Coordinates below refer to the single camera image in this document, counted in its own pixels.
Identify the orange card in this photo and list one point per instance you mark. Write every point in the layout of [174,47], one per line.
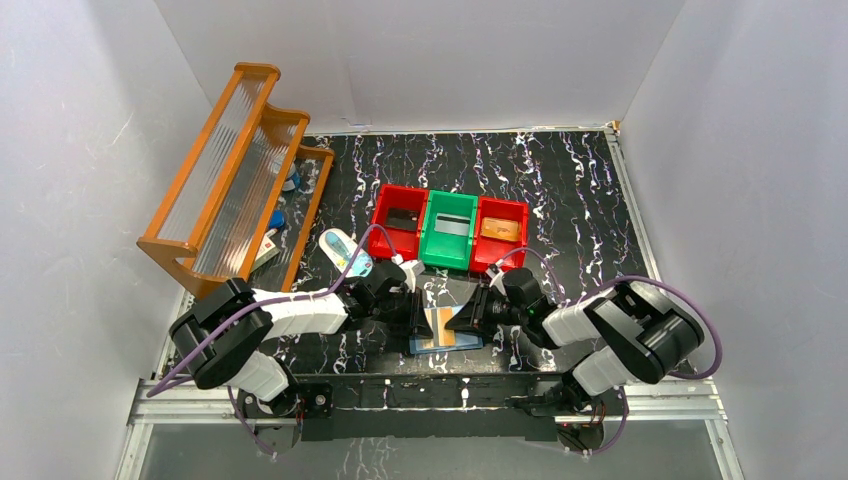
[500,229]
[442,336]

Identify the white blue bottle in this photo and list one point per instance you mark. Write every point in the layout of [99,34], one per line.
[339,248]

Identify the grey card in bin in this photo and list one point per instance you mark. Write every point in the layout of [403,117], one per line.
[452,225]

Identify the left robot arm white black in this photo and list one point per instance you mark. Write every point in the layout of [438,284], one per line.
[219,338]

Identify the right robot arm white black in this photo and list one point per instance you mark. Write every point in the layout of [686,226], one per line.
[647,334]

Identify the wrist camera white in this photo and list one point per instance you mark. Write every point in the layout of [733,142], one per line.
[496,274]
[411,268]

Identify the blue cap container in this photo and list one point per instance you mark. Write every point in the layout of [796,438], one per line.
[276,221]

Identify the red white small box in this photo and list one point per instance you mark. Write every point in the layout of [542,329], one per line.
[267,251]

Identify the blue card holder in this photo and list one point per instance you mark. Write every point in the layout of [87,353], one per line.
[464,341]

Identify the black card in bin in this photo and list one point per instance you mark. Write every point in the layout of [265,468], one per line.
[402,219]

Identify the green bin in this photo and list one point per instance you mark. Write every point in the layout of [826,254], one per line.
[444,250]

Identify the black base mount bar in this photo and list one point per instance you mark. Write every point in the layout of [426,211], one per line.
[531,406]

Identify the left red bin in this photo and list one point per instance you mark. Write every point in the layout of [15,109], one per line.
[406,243]

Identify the white blue container on rack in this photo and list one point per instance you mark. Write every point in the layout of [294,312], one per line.
[292,178]

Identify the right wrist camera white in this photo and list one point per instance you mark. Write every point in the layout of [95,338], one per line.
[496,274]

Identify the right red bin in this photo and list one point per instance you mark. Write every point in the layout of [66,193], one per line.
[486,251]

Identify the orange wooden rack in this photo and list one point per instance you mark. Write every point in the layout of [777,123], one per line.
[214,215]

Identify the orange card in bin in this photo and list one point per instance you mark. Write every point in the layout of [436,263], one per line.
[500,229]

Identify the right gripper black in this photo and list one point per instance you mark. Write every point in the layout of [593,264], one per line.
[473,315]

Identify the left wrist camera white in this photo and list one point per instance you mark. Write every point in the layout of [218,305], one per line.
[411,268]

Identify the red bin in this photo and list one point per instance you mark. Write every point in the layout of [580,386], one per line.
[406,243]
[486,251]

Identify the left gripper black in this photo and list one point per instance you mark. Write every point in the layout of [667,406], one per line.
[410,308]

